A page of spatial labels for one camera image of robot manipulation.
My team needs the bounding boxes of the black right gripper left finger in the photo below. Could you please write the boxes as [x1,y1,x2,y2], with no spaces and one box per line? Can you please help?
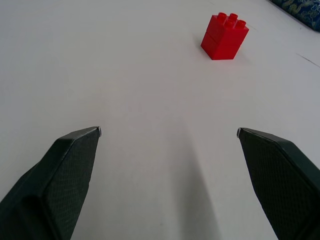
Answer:
[0,126,102,240]

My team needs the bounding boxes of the dark blue patterned cloth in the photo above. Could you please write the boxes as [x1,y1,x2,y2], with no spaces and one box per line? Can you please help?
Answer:
[268,0,320,32]

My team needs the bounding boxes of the red toy building block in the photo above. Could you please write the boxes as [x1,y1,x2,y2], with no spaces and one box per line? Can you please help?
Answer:
[200,11,250,61]

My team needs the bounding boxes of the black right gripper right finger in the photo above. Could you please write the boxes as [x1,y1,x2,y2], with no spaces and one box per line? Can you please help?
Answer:
[236,127,320,240]

